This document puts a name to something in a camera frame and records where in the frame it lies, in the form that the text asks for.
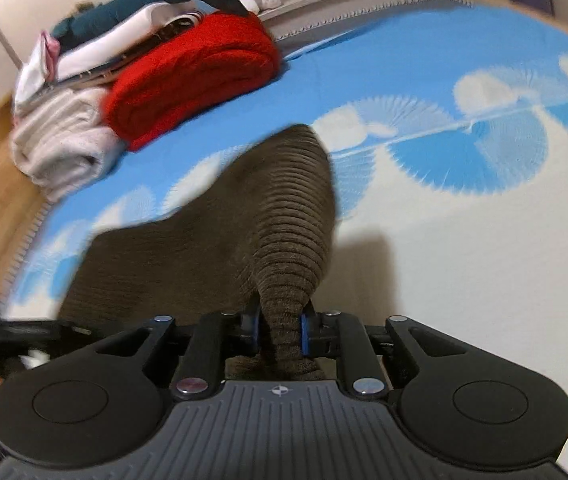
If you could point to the light grey folded blanket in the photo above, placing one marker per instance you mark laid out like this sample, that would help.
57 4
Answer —
59 140

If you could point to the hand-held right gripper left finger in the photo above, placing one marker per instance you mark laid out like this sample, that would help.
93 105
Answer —
250 331

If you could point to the blue white patterned bed sheet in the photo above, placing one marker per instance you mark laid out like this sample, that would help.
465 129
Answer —
414 60

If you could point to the white folded clothing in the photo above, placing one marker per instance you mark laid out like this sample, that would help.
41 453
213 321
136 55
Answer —
129 35

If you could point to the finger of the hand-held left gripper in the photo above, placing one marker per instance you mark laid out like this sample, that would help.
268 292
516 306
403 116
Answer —
39 330

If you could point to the pink white cloth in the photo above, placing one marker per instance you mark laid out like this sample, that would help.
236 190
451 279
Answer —
36 70

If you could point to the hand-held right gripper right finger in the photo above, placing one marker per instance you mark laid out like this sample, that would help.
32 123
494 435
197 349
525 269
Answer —
306 336

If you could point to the red folded blanket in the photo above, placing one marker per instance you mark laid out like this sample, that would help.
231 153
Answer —
189 75

